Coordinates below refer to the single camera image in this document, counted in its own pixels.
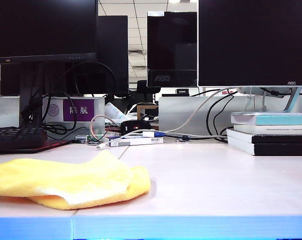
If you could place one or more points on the yellow microfiber rag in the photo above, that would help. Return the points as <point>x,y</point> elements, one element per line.
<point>78,180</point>

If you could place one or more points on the white power adapter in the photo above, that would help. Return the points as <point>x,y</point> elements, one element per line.
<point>147,133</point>

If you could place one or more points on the blue and white carton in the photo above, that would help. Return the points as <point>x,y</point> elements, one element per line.
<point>140,141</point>

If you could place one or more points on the gray desk partition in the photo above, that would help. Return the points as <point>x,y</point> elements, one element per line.
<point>175,112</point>

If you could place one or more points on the white papers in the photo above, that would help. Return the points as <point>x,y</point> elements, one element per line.
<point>113,110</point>

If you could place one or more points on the small silver gadget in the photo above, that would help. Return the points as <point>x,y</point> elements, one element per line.
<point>81,138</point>

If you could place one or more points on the purple name sign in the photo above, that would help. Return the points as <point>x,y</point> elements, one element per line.
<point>78,110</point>

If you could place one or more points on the black AOC monitor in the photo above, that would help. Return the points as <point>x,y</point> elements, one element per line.
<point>170,45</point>

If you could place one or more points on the black monitor rear side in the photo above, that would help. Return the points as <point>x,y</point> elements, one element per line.
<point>115,50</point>

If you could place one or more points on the red and white label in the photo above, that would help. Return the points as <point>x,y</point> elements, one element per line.
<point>226,92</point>

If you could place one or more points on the round white sticker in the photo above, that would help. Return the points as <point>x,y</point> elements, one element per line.
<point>52,110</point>

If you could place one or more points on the teal book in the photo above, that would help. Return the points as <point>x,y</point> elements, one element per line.
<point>278,119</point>

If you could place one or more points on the white book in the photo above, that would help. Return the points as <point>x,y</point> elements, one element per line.
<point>278,129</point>

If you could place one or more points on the white-framed AOC monitor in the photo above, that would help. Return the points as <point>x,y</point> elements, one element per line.
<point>253,42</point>

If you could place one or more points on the black keyboard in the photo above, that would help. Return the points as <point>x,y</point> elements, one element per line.
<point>16,140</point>

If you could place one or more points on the black monitor with black stand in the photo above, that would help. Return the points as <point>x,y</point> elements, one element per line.
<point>41,25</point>

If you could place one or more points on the purple labelled socket box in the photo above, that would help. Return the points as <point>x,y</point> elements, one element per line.
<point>3,112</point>

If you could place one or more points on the wooden frame box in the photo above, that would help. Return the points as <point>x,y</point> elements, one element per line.
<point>140,110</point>

